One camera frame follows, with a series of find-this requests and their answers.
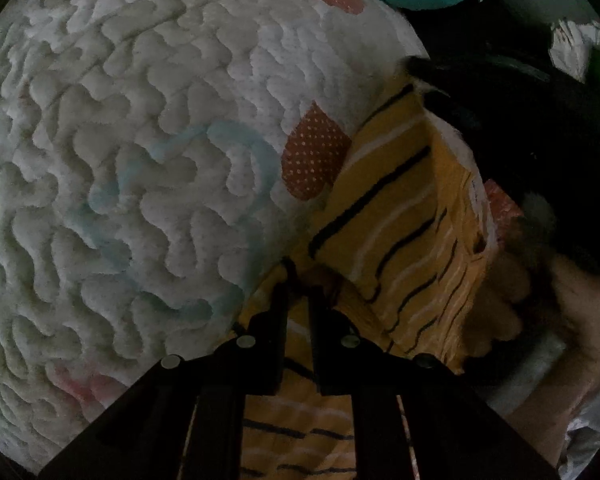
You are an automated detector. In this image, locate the person's right hand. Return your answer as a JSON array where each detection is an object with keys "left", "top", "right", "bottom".
[{"left": 467, "top": 247, "right": 600, "bottom": 403}]

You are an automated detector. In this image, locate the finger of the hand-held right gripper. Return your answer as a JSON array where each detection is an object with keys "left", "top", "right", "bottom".
[{"left": 405, "top": 55, "right": 483, "bottom": 133}]

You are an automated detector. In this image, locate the white quilted heart-print blanket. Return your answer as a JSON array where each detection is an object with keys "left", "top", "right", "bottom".
[{"left": 0, "top": 0, "right": 527, "bottom": 476}]

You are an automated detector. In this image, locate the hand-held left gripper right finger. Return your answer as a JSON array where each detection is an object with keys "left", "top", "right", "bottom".
[{"left": 306, "top": 284, "right": 562, "bottom": 480}]

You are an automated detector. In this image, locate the white crumpled cloth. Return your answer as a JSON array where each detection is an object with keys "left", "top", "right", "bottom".
[{"left": 549, "top": 18, "right": 600, "bottom": 84}]

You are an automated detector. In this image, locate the yellow striped small garment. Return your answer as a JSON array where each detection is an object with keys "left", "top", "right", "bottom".
[{"left": 236, "top": 82, "right": 502, "bottom": 480}]

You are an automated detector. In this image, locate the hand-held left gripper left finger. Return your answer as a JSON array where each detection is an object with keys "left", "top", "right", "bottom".
[{"left": 39, "top": 258, "right": 298, "bottom": 480}]

